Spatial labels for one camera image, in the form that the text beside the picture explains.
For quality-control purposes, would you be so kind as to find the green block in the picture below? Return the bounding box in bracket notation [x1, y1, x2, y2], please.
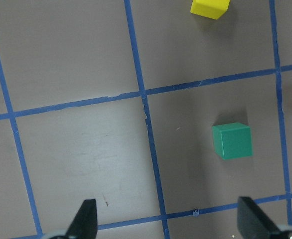
[212, 122, 253, 160]

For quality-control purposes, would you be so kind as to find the yellow block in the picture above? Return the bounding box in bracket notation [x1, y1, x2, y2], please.
[190, 0, 230, 20]

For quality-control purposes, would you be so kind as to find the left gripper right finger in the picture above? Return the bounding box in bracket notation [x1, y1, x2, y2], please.
[237, 197, 290, 239]

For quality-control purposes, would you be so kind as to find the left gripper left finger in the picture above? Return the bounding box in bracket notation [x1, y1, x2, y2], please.
[65, 199, 98, 239]

